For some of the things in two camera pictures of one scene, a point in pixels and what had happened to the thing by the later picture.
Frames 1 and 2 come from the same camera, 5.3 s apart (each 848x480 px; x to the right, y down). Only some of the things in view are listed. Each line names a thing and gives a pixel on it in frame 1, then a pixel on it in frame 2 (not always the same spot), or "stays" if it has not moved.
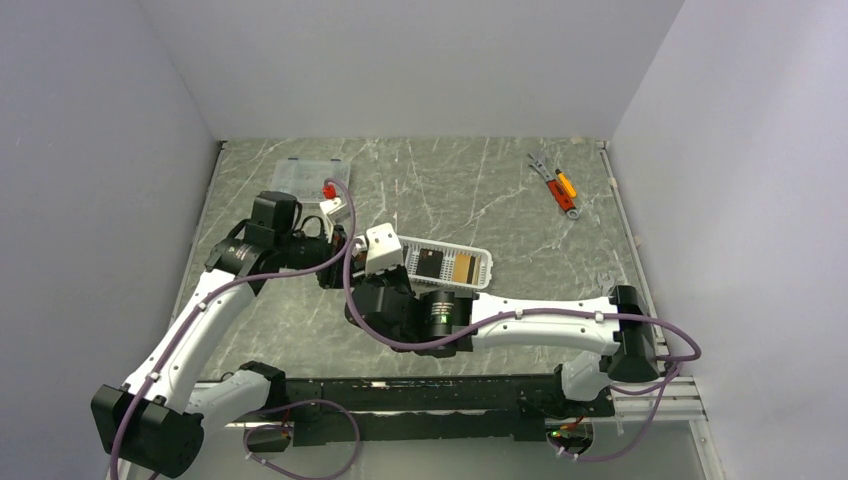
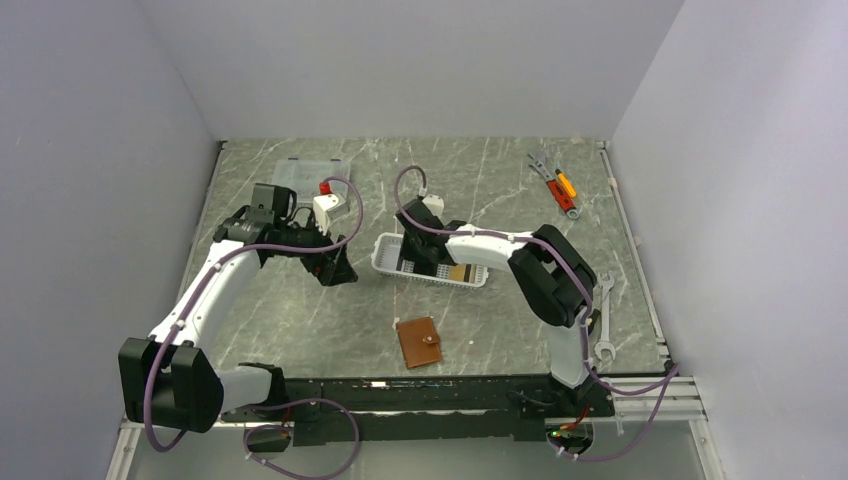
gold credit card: [461, 268] stays
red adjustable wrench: [565, 201] stays
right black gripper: [398, 270] -> [409, 255]
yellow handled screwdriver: [570, 188] stays
